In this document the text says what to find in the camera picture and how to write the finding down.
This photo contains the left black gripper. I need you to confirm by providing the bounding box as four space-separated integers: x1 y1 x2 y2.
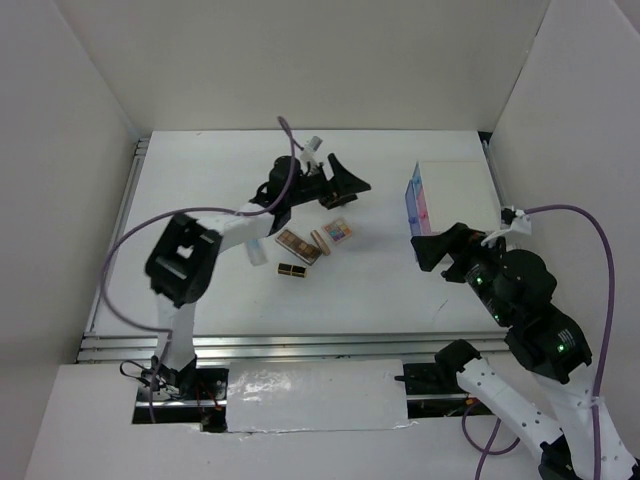
286 154 369 211

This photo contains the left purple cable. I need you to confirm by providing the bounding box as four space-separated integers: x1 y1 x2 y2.
98 116 307 424

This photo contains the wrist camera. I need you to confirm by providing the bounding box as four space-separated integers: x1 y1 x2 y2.
299 136 323 170
481 206 532 247

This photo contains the colourful square eyeshadow palette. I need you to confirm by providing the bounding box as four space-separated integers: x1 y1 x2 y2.
322 218 353 244

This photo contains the pink drawer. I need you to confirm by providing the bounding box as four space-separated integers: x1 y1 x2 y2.
415 177 432 235

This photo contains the white cover plate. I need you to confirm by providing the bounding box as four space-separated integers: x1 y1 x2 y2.
226 360 409 433

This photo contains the aluminium rail frame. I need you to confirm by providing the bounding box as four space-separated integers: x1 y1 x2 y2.
109 130 506 364

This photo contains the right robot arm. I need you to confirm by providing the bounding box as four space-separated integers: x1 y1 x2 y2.
411 223 639 479

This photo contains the brown long eyeshadow palette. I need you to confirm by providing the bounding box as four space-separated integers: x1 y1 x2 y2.
275 228 322 265

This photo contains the clear bottle blue label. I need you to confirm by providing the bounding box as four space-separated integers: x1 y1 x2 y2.
245 239 268 266

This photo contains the beige lipstick tube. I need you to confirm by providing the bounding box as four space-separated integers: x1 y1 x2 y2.
310 230 331 256

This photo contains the blue drawer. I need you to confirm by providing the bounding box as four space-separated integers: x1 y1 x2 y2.
405 163 427 236

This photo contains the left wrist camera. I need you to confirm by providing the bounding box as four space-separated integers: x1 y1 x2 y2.
299 136 323 170

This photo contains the black gold lipstick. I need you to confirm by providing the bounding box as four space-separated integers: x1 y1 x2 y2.
277 263 307 278

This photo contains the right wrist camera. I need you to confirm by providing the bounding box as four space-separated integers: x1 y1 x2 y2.
481 206 532 247

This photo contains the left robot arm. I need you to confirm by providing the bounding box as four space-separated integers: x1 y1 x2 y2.
145 154 371 399

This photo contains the white drawer cabinet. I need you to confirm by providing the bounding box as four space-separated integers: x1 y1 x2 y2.
419 160 501 235

